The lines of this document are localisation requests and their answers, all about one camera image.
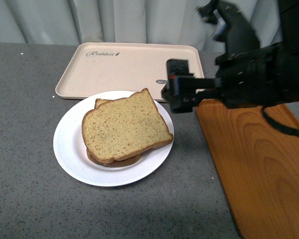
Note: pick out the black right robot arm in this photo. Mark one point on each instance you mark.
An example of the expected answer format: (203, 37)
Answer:
(238, 35)

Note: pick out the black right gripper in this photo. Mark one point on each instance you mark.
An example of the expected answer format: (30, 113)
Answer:
(264, 77)

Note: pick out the white round plate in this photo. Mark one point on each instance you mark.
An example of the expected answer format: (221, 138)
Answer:
(70, 150)

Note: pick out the brown wooden tray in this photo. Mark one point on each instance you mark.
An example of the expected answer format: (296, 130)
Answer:
(258, 168)

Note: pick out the pink rabbit tray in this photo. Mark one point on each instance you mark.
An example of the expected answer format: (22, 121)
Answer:
(98, 67)

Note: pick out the grey curtain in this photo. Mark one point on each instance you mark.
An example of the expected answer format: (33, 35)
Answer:
(73, 22)

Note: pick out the bread slice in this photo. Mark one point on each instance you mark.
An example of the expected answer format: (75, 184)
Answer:
(123, 128)
(114, 164)

